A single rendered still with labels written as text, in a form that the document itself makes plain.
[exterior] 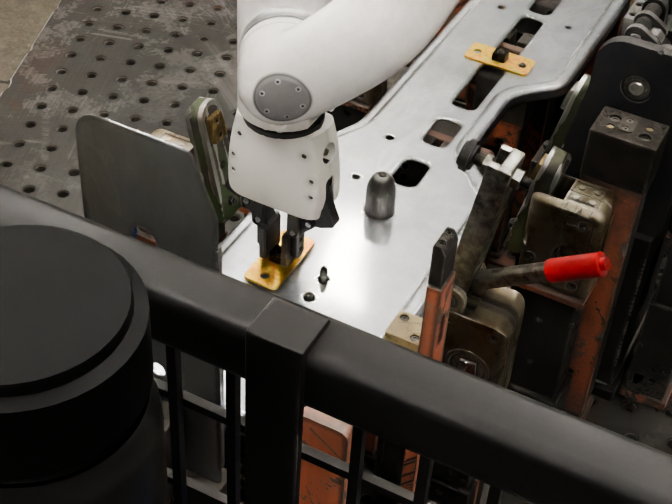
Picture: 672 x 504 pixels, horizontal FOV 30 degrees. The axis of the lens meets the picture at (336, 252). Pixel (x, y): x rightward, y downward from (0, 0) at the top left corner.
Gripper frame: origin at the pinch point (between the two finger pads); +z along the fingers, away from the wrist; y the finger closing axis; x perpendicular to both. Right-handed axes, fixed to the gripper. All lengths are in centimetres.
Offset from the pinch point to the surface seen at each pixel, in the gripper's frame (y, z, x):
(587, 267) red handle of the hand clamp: -30.1, -11.0, 0.9
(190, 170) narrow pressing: -7.5, -29.3, 26.6
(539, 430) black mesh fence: -40, -52, 56
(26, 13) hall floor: 164, 103, -151
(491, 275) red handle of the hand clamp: -21.9, -5.8, 0.5
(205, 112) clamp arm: 11.5, -8.1, -4.7
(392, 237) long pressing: -8.1, 3.1, -9.3
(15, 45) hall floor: 156, 103, -136
